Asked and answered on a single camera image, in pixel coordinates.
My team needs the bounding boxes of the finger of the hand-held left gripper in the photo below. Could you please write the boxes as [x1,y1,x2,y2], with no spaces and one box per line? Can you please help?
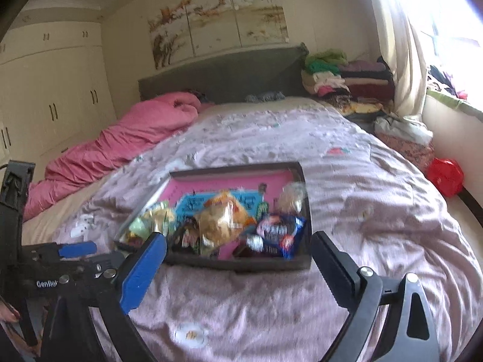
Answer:
[23,240,98,261]
[75,251,127,283]

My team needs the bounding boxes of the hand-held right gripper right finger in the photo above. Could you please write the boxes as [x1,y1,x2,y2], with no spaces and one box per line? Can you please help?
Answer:
[309,230,440,362]

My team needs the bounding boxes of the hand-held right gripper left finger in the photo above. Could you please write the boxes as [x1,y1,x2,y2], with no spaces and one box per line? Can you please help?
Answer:
[40,231,168,362]

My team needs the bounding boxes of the green snack packet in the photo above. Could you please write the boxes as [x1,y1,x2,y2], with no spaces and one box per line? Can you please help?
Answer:
[128,201,178,246]

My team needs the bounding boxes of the black snack packet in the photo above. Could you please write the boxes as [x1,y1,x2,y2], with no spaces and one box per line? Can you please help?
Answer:
[175,221,206,255]

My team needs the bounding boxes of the dark blue cookie packet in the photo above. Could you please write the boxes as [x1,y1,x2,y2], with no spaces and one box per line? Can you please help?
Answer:
[241,213,306,259]

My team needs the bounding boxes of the clear bag of puffed snacks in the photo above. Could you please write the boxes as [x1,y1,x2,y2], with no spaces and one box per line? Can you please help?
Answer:
[277,181,308,215]

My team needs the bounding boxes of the orange yellow snack packet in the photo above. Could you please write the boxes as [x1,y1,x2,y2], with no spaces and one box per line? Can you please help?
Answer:
[196,202,246,251]

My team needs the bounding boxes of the brown chocolate bar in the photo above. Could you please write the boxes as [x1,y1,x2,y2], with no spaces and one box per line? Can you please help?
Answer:
[234,243,265,259]

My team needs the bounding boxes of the grey shallow cardboard box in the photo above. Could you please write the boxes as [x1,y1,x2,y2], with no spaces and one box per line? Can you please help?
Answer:
[113,161,314,272]

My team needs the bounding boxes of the person's left hand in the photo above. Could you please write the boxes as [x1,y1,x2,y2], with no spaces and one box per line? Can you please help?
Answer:
[0,302,21,325]

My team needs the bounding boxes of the pink book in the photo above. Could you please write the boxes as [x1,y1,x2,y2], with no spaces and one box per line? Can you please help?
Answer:
[158,170,299,261]

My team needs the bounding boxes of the pink duvet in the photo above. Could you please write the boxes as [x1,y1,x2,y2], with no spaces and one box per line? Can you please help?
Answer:
[23,91,216,221]

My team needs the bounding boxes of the pink floral bag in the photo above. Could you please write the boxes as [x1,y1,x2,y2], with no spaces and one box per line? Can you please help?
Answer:
[375,132,434,170]

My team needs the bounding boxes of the cream built-in wardrobe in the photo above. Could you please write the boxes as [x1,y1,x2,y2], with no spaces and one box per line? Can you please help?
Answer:
[0,21,117,167]

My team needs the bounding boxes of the red plastic bag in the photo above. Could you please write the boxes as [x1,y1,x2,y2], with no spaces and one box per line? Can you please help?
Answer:
[426,157,465,197]

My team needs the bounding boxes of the white cloth bag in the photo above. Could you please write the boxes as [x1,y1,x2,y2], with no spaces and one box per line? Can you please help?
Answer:
[373,115,434,144]

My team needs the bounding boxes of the pile of folded clothes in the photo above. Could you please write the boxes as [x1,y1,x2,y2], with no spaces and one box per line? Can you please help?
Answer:
[301,49,395,116]

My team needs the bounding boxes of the green windowsill cover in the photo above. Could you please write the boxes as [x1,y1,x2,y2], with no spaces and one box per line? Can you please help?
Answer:
[426,90,483,112]

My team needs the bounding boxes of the grey bed headboard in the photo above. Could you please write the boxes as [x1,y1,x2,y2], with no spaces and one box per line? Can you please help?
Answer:
[138,43,310,104]

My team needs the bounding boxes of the clothes on windowsill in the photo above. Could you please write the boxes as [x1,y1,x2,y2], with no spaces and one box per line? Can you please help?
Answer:
[428,64,469,100]

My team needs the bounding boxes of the cream curtain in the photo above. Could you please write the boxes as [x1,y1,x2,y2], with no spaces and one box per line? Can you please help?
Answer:
[364,0,431,121]

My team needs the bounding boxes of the window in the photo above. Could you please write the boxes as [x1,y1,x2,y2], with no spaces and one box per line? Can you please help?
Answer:
[411,0,483,95]

